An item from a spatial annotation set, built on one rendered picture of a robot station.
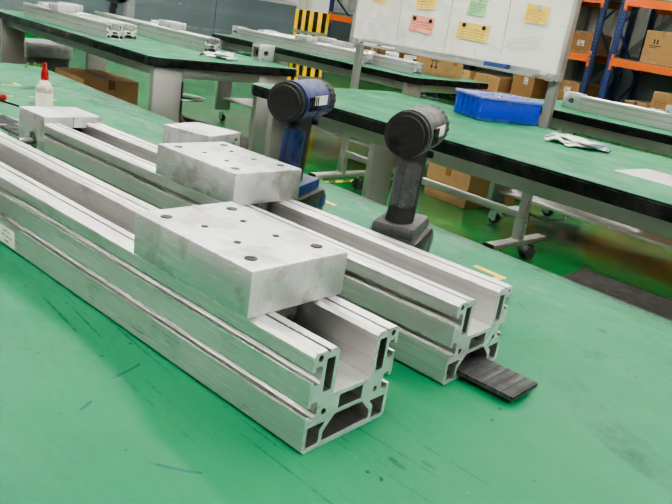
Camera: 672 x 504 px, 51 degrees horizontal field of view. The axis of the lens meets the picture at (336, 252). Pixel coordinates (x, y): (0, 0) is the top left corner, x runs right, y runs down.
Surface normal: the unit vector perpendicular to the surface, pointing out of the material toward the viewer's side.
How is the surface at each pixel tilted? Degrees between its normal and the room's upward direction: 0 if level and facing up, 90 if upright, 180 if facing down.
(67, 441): 0
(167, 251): 90
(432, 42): 90
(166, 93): 90
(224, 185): 90
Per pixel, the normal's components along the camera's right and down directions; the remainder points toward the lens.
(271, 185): 0.73, 0.32
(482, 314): -0.67, 0.14
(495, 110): 0.36, 0.35
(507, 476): 0.15, -0.94
